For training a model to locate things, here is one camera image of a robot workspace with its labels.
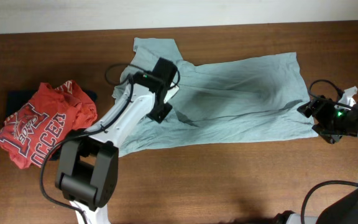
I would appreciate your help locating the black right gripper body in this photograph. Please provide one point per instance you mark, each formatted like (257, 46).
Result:
(332, 123)

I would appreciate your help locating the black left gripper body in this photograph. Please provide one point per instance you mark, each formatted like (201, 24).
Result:
(160, 111)

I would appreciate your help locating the light blue t-shirt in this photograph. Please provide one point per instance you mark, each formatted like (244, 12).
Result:
(250, 100)

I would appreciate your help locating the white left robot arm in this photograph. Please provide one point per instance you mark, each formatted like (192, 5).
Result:
(88, 165)

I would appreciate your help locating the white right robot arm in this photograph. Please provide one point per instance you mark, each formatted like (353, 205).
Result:
(344, 210)

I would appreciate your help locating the red printed t-shirt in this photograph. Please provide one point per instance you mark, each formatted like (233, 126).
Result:
(31, 132)

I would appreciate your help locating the dark navy folded garment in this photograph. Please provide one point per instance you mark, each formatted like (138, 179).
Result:
(18, 98)

